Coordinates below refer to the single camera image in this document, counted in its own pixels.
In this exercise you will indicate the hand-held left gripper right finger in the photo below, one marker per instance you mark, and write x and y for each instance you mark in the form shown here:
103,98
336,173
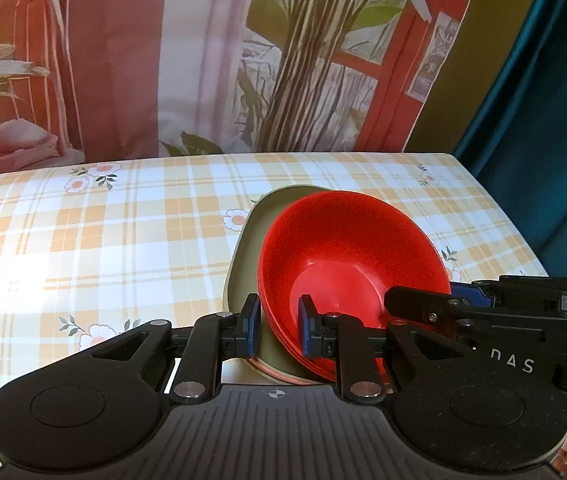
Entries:
307,327

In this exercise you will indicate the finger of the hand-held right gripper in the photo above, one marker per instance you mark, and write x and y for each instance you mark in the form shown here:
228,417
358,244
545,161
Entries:
473,294
421,307

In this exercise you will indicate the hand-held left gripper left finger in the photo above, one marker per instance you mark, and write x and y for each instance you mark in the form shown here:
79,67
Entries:
252,325

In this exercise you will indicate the red bowl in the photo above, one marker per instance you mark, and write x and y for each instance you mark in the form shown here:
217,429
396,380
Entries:
308,366
353,240

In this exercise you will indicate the green square plate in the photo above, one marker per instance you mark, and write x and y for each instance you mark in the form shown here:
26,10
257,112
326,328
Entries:
242,260
283,367

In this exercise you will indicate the yellow plaid floral tablecloth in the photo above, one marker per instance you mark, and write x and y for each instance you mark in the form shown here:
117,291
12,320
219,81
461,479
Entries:
113,240

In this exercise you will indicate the teal curtain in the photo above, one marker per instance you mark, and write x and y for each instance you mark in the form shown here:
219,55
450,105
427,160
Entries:
538,110

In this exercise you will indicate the printed backdrop cloth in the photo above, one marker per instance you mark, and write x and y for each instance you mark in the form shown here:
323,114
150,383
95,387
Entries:
113,60

